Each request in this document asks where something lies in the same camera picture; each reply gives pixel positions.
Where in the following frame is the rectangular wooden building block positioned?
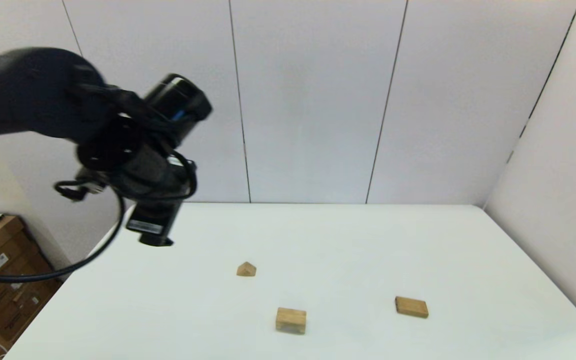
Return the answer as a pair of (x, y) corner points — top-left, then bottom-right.
(395, 296), (429, 319)

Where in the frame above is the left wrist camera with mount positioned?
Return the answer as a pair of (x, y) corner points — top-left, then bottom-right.
(54, 169), (107, 202)

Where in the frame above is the arched wooden building block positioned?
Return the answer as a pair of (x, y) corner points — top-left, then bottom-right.
(275, 307), (307, 335)

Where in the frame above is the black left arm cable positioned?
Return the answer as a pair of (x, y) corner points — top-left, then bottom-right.
(0, 150), (199, 284)

